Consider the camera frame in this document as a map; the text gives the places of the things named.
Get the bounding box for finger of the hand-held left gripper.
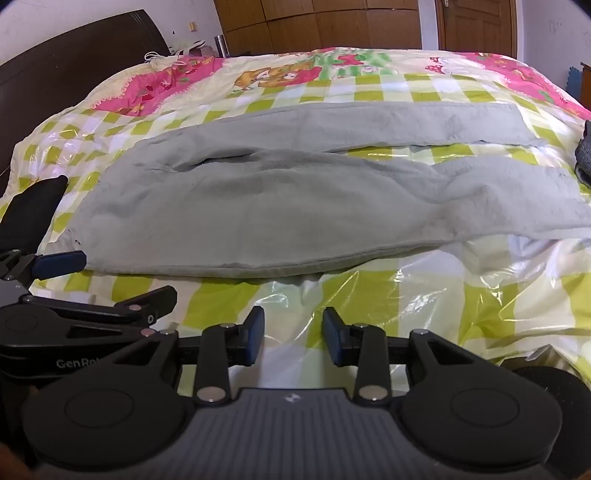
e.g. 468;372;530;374
0;249;88;282
21;285;179;326

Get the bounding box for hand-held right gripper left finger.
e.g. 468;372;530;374
99;306;267;406

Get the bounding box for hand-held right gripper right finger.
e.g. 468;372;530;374
322;307;468;403

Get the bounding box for grey pants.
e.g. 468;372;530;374
36;102;583;279

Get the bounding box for black fabric item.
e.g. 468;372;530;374
0;175;69;252

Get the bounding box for clear plastic sheet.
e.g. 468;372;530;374
18;115;591;370

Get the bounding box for dark wooden headboard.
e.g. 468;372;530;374
0;9;170;197

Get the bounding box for printed checkered bed blanket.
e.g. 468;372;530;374
0;45;591;370

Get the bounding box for white striped bag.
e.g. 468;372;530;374
170;38;218;60

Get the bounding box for brown wooden wardrobe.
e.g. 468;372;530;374
213;0;424;57

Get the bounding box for dark grey folded cloth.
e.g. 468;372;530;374
573;119;591;188

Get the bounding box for blue foam mat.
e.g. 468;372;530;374
564;64;586;101

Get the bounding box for white cable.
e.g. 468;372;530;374
143;46;186;66

